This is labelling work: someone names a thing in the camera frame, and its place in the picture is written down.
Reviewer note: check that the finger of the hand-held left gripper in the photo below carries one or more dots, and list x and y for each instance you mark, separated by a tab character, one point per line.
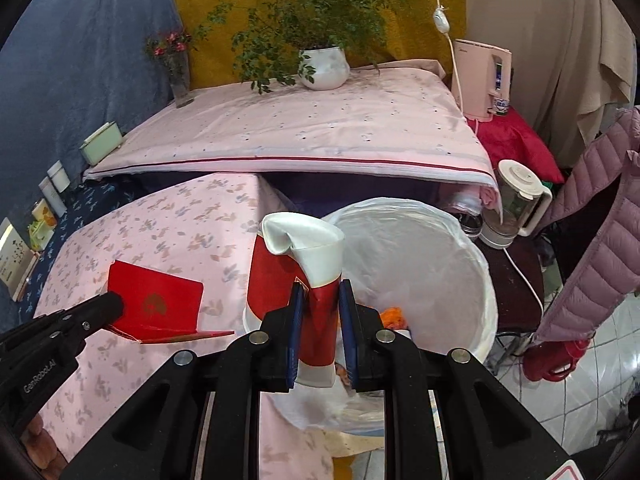
102	307

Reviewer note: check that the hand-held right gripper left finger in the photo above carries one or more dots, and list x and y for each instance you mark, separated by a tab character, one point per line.
296	332

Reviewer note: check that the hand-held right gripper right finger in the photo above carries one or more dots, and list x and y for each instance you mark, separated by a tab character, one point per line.
346	332

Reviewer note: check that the red paper packet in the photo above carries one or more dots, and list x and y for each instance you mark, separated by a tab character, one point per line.
155	295

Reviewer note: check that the crushed red paper cup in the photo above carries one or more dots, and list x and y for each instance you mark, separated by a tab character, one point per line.
270	285

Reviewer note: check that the bin with white bag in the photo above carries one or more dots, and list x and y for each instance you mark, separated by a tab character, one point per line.
425	270

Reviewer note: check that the person's left hand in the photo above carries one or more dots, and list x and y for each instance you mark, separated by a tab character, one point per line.
40	440

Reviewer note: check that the green packet box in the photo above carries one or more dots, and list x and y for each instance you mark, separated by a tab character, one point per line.
39	235

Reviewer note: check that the framed flower picture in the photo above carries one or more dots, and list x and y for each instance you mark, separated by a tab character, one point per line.
15	260

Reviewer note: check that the navy floral cloth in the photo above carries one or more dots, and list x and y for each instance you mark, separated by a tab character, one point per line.
90	205

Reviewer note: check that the pink floral tablecloth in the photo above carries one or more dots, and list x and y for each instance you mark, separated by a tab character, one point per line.
165	225

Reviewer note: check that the yellow printed tin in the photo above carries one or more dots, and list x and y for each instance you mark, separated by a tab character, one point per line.
43	212

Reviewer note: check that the tall white bottle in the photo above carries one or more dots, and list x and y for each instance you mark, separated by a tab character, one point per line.
51	196

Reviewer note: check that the white jar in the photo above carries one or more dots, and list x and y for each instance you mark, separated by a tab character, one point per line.
59	176

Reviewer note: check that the green tissue box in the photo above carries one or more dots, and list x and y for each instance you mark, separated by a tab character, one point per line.
100	144

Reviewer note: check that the dark wooden stool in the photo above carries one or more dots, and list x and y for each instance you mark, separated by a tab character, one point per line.
522	262

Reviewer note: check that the pale pink quilt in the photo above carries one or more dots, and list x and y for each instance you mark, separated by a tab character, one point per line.
300	130

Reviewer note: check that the red thermos jug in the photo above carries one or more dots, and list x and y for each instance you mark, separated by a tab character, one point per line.
555	360

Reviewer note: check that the white glass kettle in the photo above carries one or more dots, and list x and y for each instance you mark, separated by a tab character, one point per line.
515	200

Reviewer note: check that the glass vase with flowers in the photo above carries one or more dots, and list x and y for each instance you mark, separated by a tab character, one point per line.
180	85

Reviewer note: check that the blue-grey curtain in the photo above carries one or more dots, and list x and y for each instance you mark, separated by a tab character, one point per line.
75	60

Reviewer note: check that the red cloth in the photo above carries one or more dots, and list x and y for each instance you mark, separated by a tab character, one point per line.
515	145

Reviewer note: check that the green plant in white pot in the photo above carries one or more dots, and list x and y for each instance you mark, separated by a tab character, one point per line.
325	67

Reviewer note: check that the pink padded jacket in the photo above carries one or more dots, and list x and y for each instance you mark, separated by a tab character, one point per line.
595	230

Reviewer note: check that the pink water dispenser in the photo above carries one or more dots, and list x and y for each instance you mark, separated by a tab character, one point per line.
477	80

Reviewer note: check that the beige curtain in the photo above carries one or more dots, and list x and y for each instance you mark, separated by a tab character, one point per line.
550	35

